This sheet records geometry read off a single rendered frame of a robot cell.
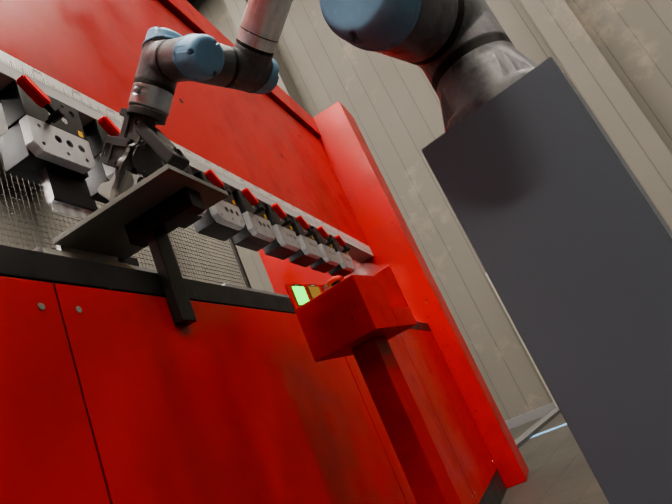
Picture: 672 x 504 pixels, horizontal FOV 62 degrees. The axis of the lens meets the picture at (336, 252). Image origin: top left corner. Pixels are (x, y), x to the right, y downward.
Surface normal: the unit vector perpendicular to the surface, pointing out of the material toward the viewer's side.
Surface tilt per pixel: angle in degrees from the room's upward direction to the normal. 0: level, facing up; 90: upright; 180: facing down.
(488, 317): 90
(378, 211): 90
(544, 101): 90
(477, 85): 72
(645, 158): 90
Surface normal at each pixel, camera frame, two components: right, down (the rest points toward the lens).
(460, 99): -0.83, -0.16
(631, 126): -0.56, -0.04
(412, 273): -0.37, -0.16
